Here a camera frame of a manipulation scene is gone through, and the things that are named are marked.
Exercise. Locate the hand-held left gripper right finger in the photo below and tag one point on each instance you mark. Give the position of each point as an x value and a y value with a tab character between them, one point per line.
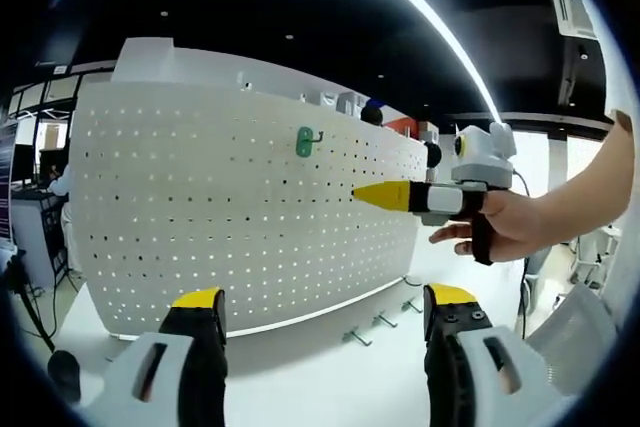
455	377

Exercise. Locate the white mesh office chair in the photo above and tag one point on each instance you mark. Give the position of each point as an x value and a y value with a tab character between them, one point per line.
575	342

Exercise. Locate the long ceiling light strip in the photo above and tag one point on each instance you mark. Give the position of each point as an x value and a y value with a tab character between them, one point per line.
430	17

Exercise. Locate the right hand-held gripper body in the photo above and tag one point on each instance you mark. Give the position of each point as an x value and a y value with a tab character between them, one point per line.
485	157

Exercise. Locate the person's right hand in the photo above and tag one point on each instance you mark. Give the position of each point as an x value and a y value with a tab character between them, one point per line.
520	227

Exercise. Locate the white low partition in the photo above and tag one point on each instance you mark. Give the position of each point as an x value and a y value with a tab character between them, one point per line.
200	67

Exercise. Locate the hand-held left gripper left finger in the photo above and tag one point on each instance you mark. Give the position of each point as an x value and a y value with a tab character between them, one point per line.
195	377

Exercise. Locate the white perforated mounting plate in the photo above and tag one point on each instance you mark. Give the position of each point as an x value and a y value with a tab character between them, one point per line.
200	197

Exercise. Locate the green hook assembly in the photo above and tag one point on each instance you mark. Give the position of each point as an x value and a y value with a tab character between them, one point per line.
302	147
412	305
360	338
386	320

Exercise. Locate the black computer monitor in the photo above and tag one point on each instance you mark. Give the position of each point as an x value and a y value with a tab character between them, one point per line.
25	164

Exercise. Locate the storage rack with boxes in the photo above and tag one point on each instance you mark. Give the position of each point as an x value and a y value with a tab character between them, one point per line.
345	102

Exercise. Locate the black computer mouse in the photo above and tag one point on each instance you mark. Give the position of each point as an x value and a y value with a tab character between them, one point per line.
65	374

